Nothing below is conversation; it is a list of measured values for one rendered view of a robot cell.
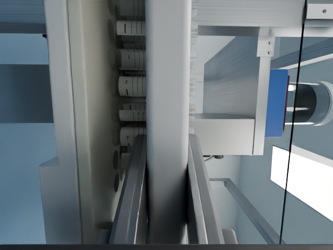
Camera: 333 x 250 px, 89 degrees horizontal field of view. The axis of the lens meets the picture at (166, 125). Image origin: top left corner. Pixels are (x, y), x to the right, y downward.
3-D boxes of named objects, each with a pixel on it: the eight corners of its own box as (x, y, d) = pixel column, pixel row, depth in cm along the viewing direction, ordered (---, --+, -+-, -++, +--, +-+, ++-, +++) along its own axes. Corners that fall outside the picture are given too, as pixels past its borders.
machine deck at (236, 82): (249, 155, 48) (263, 155, 49) (259, 11, 43) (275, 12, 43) (200, 125, 110) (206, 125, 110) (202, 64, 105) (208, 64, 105)
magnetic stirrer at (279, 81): (257, 142, 51) (287, 142, 51) (263, 68, 48) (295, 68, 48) (231, 130, 71) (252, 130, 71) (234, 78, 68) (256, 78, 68)
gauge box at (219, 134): (183, 156, 48) (252, 156, 49) (183, 118, 47) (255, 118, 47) (176, 139, 70) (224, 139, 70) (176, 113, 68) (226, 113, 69)
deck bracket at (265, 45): (257, 56, 44) (274, 56, 44) (258, 35, 43) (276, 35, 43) (255, 56, 45) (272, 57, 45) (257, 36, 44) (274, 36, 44)
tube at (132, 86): (88, 77, 12) (193, 79, 12) (89, 95, 12) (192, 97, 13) (80, 74, 11) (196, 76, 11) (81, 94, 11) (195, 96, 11)
